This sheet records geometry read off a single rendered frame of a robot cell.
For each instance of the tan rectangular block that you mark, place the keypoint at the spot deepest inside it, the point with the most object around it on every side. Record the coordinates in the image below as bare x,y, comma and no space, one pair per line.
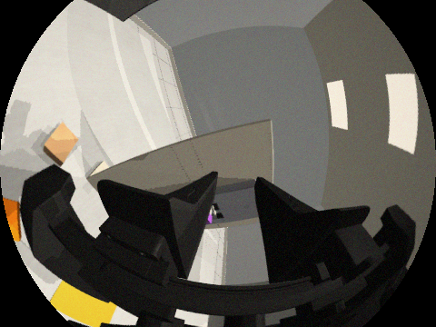
60,143

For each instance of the yellow square marked zone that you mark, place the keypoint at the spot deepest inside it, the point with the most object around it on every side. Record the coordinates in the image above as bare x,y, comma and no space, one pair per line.
82,307

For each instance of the orange block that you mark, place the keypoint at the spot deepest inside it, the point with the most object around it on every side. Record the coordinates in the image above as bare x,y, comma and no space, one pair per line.
12,213

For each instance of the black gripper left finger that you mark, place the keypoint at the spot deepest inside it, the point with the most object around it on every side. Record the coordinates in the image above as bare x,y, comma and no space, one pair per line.
179,217

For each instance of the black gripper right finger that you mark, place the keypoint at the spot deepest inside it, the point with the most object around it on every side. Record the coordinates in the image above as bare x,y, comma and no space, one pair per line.
292,230

